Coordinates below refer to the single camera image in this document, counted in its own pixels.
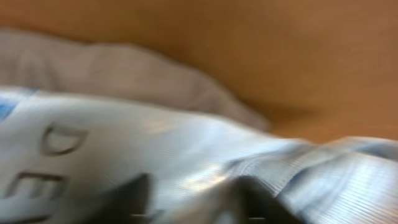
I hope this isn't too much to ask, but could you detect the grey folded garment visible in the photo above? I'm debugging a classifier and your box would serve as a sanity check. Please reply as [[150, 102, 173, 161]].
[[1, 29, 269, 130]]

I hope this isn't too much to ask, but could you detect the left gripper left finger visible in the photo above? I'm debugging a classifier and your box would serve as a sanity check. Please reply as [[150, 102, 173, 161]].
[[86, 174, 162, 224]]

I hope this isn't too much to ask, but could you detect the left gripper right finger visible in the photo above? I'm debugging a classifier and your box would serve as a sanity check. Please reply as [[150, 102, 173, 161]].
[[233, 176, 303, 224]]

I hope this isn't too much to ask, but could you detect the light blue printed t-shirt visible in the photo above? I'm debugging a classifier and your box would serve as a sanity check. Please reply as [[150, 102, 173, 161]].
[[1, 87, 397, 223]]

